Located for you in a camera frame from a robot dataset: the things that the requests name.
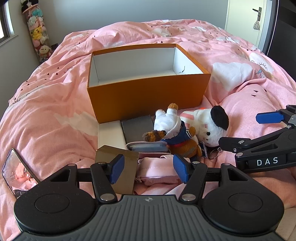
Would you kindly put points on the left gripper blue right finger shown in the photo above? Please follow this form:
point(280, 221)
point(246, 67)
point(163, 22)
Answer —
point(193, 175)

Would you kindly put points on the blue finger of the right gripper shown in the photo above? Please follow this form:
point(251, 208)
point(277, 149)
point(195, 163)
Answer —
point(234, 145)
point(286, 116)

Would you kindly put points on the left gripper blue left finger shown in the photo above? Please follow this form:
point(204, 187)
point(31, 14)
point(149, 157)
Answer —
point(105, 174)

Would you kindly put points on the small gold cardboard box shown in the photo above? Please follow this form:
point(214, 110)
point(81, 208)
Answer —
point(124, 184)

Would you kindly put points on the pink mini backpack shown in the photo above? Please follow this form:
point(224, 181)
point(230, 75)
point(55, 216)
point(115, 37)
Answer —
point(155, 170)

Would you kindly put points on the white pink-striped plush toy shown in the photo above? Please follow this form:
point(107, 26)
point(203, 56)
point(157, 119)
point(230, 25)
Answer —
point(210, 124)

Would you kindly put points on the white box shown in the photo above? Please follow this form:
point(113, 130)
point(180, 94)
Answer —
point(111, 134)

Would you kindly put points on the brown bear plush keychain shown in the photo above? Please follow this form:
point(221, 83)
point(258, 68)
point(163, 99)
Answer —
point(169, 127)

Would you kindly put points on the dark grey box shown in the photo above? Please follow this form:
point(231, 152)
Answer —
point(133, 129)

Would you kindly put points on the black wardrobe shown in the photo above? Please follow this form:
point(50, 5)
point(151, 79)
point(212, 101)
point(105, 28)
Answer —
point(280, 40)

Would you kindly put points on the black smartphone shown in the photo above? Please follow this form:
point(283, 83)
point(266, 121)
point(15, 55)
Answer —
point(17, 174)

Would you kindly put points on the orange cardboard storage box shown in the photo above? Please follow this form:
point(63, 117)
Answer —
point(130, 81)

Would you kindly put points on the white door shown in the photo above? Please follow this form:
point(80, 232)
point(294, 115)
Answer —
point(240, 19)

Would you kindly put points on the window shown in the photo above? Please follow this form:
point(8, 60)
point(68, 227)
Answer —
point(7, 31)

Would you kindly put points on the hanging plush toy organizer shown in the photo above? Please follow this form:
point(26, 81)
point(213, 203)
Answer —
point(37, 30)

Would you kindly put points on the black door handle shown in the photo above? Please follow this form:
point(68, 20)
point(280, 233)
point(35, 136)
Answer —
point(256, 25)

